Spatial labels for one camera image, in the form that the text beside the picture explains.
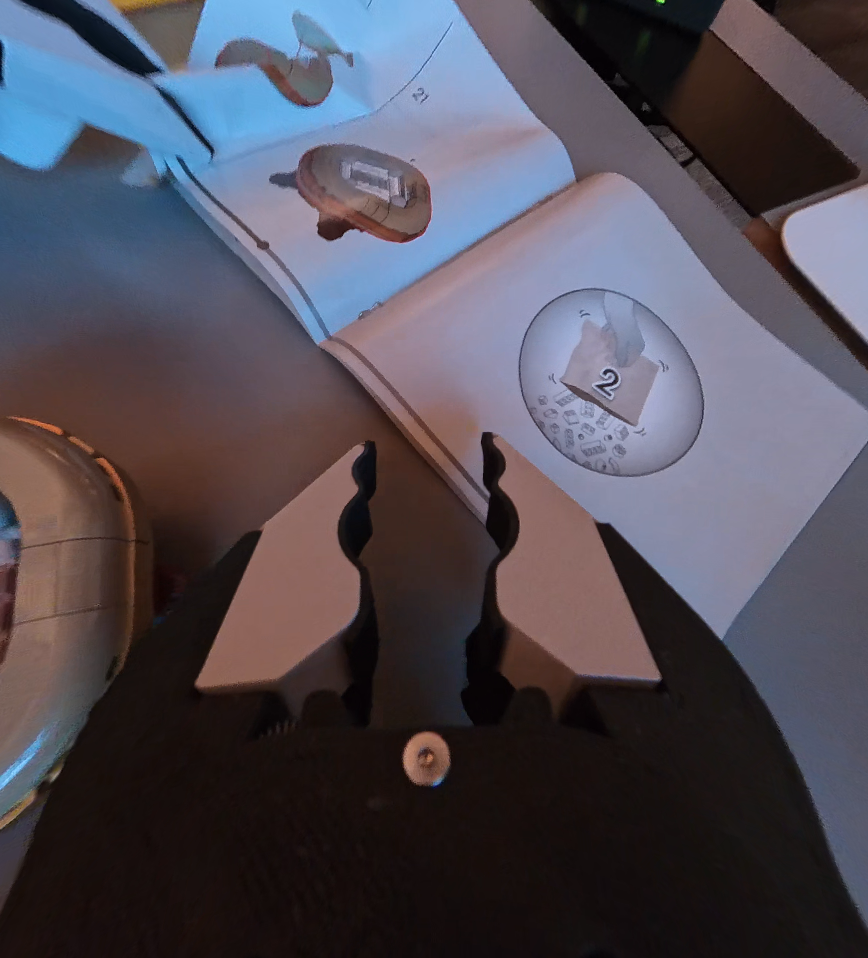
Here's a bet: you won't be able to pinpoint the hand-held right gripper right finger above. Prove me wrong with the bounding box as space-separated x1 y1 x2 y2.
462 433 663 725

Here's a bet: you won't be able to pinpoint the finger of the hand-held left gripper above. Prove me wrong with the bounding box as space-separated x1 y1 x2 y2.
0 33 216 172
7 0 169 76

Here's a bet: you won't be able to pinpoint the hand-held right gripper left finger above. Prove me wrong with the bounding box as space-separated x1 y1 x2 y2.
194 440 378 725

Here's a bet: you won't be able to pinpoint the instruction booklet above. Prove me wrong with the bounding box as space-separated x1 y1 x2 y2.
168 0 868 641

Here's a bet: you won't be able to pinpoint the grey desk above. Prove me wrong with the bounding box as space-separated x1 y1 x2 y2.
0 0 868 958

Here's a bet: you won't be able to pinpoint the brick-built plant pot model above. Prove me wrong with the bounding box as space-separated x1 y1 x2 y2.
0 415 154 858

